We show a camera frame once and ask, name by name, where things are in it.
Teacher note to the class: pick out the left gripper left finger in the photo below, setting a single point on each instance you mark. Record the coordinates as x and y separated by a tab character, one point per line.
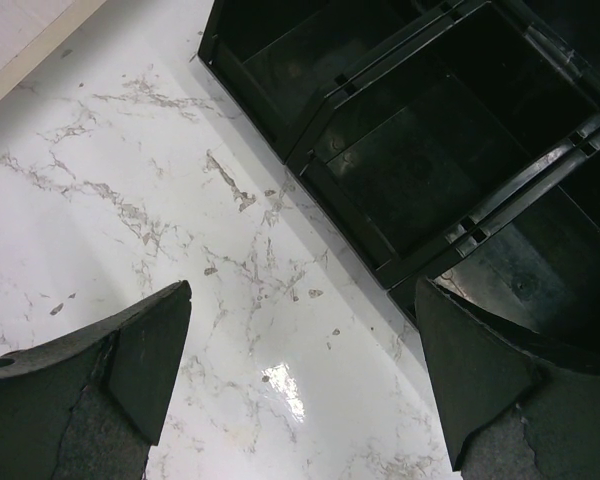
91	404

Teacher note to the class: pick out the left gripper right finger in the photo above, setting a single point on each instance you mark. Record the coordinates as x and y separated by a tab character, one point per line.
513	403

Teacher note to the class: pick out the black compartment organizer tray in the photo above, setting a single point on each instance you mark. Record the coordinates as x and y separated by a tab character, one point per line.
452	140

